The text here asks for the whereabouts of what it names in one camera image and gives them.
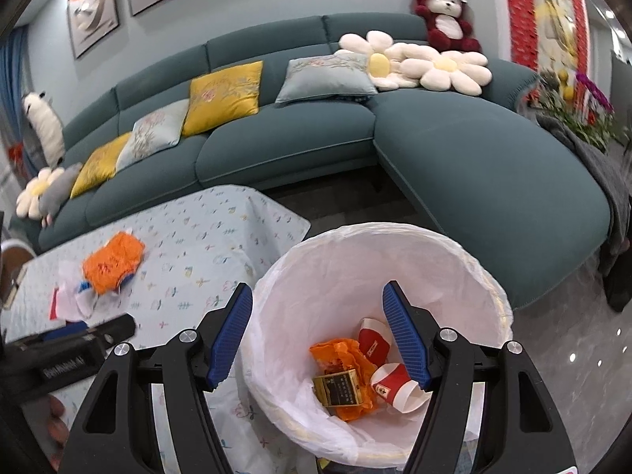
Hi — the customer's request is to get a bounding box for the white flower cushion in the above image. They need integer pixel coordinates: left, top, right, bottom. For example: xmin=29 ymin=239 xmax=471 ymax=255
xmin=16 ymin=167 xmax=66 ymax=219
xmin=335 ymin=30 xmax=425 ymax=92
xmin=399 ymin=50 xmax=493 ymax=96

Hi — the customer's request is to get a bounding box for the orange printed bag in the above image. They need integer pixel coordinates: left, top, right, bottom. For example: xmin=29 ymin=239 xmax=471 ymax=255
xmin=81 ymin=231 xmax=146 ymax=294

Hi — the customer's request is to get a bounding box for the bin with white liner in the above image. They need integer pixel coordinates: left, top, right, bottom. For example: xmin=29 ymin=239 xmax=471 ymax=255
xmin=240 ymin=222 xmax=514 ymax=472

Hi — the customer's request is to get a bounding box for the white wooden chair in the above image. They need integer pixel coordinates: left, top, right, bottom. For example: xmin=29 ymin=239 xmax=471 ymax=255
xmin=0 ymin=239 xmax=35 ymax=312

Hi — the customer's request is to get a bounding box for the teal sofa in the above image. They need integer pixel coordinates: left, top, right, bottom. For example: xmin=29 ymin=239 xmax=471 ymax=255
xmin=10 ymin=12 xmax=613 ymax=312

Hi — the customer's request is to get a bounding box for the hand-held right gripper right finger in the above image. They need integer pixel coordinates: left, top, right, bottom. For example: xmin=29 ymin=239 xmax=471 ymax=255
xmin=382 ymin=280 xmax=578 ymax=474

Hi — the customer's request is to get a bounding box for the potted orchid plant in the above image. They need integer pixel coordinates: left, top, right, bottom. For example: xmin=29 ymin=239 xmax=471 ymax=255
xmin=530 ymin=70 xmax=618 ymax=154

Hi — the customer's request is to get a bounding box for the floral tablecloth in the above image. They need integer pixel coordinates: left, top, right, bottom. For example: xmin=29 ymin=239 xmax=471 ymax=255
xmin=0 ymin=185 xmax=312 ymax=474

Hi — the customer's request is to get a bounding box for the blue curtain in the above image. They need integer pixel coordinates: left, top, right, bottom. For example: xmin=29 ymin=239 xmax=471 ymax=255
xmin=0 ymin=27 xmax=30 ymax=179

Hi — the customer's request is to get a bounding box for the black bag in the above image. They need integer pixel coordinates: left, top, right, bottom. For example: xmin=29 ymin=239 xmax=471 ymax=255
xmin=600 ymin=257 xmax=632 ymax=314

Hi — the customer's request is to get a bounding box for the white tissue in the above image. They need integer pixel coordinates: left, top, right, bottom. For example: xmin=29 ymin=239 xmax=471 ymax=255
xmin=49 ymin=263 xmax=102 ymax=321

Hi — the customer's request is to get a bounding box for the large yellow embroidered pillow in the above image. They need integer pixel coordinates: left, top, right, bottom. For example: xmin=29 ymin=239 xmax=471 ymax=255
xmin=182 ymin=60 xmax=264 ymax=137

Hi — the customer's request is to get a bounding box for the gold and black box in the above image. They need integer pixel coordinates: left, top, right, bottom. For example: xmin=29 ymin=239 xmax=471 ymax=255
xmin=312 ymin=369 xmax=373 ymax=408

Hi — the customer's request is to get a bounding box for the person's left hand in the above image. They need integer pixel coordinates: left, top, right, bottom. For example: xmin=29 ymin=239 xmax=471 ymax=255
xmin=44 ymin=394 xmax=75 ymax=455

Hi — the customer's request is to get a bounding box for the pale blue embroidered pillow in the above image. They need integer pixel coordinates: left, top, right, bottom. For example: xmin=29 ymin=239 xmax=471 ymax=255
xmin=116 ymin=99 xmax=191 ymax=171
xmin=275 ymin=54 xmax=378 ymax=104

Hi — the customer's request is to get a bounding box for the red bordered wall hanging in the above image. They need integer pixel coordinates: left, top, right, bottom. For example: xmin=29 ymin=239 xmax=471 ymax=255
xmin=498 ymin=0 xmax=593 ymax=109

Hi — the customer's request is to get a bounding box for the long white plush toy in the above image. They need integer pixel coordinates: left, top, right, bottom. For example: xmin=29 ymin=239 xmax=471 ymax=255
xmin=21 ymin=91 xmax=67 ymax=167

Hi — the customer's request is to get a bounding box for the red curtain tie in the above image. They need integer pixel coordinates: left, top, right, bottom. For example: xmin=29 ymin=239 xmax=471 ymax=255
xmin=7 ymin=141 xmax=25 ymax=179

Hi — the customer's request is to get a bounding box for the small framed painting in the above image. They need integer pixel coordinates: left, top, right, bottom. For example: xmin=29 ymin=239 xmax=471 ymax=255
xmin=66 ymin=0 xmax=120 ymax=60

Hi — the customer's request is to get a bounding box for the orange plastic bag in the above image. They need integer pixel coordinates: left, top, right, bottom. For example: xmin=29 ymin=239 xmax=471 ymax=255
xmin=309 ymin=338 xmax=378 ymax=423

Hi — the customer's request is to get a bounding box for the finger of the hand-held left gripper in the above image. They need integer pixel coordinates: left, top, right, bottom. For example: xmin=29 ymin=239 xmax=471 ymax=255
xmin=42 ymin=322 xmax=90 ymax=339
xmin=86 ymin=313 xmax=137 ymax=351

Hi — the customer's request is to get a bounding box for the red teddy bear plush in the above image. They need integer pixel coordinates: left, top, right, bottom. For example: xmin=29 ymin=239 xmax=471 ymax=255
xmin=412 ymin=0 xmax=482 ymax=54

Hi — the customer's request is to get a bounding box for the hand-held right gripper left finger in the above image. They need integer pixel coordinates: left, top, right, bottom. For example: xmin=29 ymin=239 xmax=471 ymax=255
xmin=58 ymin=281 xmax=255 ymax=474

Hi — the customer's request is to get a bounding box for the small yellow embroidered pillow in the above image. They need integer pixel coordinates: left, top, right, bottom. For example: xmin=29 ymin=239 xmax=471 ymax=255
xmin=70 ymin=132 xmax=133 ymax=199

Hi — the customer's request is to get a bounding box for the grey throw blanket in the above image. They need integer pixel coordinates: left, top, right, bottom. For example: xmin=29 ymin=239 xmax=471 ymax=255
xmin=536 ymin=113 xmax=632 ymax=277

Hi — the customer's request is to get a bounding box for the red and white paper cup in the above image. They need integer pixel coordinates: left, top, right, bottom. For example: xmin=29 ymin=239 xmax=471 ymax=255
xmin=358 ymin=318 xmax=396 ymax=363
xmin=370 ymin=363 xmax=430 ymax=413

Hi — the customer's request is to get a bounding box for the grey plush toy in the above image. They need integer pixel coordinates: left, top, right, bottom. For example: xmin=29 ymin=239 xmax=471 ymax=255
xmin=38 ymin=163 xmax=84 ymax=228

